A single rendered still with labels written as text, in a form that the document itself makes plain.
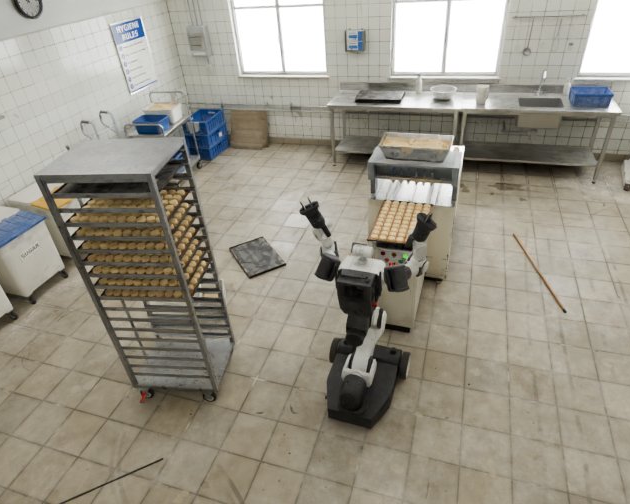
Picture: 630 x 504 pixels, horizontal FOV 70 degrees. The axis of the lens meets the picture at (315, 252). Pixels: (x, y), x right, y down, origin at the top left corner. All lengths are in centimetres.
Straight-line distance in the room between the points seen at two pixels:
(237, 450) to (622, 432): 247
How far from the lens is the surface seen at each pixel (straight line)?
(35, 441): 389
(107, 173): 251
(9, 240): 480
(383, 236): 326
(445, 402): 342
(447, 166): 370
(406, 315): 366
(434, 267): 419
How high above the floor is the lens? 272
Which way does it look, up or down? 35 degrees down
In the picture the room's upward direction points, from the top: 5 degrees counter-clockwise
